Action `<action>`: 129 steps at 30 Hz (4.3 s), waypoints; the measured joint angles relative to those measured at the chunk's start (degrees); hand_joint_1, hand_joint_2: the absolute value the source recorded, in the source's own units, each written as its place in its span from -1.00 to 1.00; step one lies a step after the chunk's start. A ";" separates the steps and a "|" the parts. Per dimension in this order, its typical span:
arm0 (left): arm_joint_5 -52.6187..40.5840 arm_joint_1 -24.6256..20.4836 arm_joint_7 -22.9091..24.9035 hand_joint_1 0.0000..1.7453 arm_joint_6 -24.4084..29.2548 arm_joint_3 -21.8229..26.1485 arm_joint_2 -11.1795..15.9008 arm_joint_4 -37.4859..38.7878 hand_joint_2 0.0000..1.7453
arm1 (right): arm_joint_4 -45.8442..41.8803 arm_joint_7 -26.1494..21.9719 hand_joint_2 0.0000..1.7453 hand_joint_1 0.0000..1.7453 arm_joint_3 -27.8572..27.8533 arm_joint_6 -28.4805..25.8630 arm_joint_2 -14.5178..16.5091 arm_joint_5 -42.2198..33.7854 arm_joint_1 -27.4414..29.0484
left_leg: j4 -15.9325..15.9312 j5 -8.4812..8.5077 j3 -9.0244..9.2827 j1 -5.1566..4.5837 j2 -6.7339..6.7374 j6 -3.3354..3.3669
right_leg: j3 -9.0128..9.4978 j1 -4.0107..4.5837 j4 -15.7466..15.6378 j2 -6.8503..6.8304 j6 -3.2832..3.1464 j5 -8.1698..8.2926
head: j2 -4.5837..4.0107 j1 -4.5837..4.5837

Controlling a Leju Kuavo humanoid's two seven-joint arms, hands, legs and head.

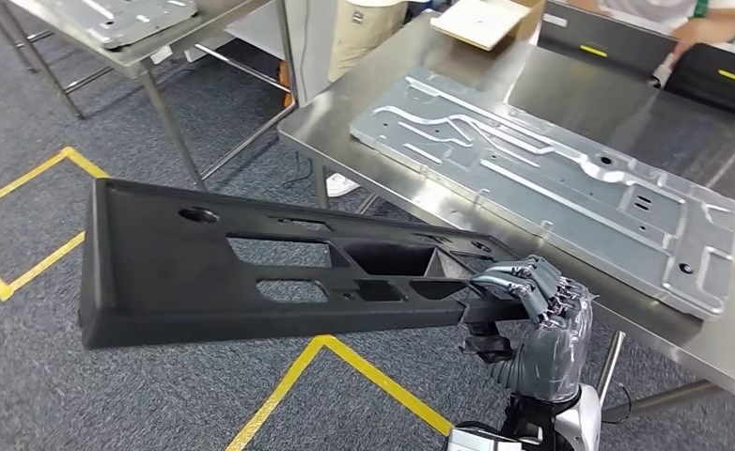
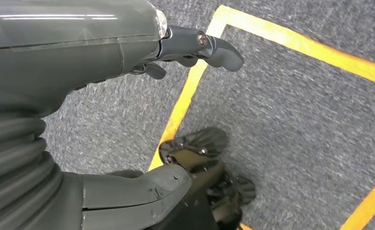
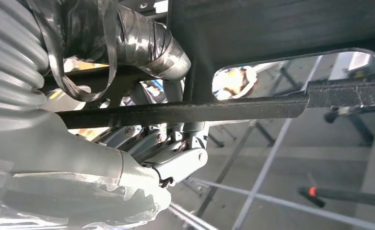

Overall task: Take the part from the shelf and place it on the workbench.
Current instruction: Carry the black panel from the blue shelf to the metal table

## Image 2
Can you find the yellow floor tape square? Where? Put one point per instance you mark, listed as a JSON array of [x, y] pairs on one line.
[[302, 41]]

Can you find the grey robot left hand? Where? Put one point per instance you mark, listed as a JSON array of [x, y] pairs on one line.
[[63, 57]]

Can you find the black robot foot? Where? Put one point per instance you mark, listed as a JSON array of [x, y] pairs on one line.
[[241, 190], [203, 141]]

